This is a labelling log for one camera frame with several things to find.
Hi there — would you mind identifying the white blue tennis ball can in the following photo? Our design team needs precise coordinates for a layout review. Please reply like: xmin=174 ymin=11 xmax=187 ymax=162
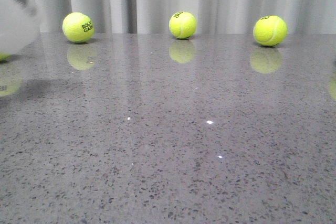
xmin=1 ymin=0 xmax=40 ymax=55

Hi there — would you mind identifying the centre yellow tennis ball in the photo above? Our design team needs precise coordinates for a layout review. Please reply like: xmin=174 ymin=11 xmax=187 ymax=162
xmin=169 ymin=12 xmax=197 ymax=39

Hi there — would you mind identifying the yellow Roland Garros tennis ball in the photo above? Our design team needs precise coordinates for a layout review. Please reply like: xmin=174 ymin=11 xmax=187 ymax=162
xmin=62 ymin=12 xmax=95 ymax=43

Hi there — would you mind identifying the right yellow tennis ball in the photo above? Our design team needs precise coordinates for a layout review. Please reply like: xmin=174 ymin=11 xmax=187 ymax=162
xmin=253 ymin=15 xmax=287 ymax=46

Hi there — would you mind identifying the far left yellow tennis ball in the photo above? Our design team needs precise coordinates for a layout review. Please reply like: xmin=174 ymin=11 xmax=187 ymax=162
xmin=0 ymin=53 xmax=9 ymax=61

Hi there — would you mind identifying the grey pleated curtain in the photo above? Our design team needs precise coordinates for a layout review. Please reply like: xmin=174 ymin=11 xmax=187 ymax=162
xmin=26 ymin=0 xmax=336 ymax=35

